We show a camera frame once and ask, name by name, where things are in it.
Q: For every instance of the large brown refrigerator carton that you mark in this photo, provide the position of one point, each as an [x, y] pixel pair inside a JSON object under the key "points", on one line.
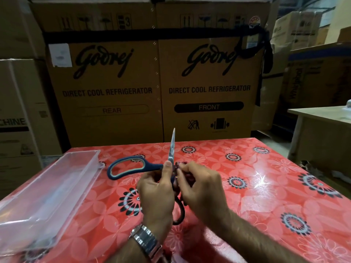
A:
{"points": [[109, 87], [211, 79]]}

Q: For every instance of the plain brown cardboard carton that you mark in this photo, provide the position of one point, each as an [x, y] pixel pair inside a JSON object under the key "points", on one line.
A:
{"points": [[17, 27]]}

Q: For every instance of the person's left hand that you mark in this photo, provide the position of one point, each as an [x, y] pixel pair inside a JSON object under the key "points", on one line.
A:
{"points": [[155, 197]]}

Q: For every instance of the silver metal wristwatch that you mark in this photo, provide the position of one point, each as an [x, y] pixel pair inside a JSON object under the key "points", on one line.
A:
{"points": [[146, 239]]}

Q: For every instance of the small white object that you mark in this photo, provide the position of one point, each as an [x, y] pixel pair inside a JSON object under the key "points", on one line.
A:
{"points": [[348, 103]]}

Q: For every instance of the red floral tablecloth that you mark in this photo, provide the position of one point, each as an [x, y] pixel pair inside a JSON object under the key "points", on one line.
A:
{"points": [[260, 199]]}

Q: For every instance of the person's right thumb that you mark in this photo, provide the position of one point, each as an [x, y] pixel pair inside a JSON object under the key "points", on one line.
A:
{"points": [[186, 181]]}

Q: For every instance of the white appliance carton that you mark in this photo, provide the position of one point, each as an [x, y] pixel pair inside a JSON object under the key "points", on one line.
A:
{"points": [[297, 28]]}

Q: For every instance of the blue and brown carton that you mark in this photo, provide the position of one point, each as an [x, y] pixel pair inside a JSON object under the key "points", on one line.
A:
{"points": [[318, 76]]}

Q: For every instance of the white paper label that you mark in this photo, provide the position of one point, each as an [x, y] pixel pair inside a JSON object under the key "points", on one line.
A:
{"points": [[59, 55]]}

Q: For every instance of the clear plastic tray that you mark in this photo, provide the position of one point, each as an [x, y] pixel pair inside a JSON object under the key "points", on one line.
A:
{"points": [[52, 194]]}

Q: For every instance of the person's right hand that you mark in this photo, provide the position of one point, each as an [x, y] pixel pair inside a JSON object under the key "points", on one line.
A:
{"points": [[205, 191]]}

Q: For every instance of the light wooden table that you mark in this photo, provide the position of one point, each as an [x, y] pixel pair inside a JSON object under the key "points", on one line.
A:
{"points": [[320, 134]]}

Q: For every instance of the person's right forearm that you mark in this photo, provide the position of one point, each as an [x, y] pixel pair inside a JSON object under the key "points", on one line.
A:
{"points": [[255, 241]]}

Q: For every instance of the person's left forearm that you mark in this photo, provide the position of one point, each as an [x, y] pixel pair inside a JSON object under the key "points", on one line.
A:
{"points": [[131, 253]]}

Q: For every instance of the person's left thumb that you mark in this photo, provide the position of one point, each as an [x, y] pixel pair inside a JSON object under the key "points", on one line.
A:
{"points": [[169, 171]]}

